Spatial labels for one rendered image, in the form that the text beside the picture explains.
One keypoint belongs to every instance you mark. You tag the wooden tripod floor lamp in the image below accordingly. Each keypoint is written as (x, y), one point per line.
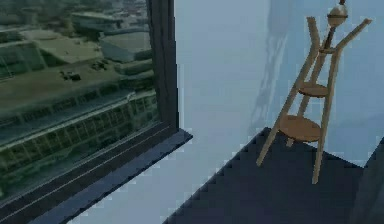
(300, 128)

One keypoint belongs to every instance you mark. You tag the dark framed window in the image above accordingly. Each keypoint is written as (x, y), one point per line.
(80, 93)

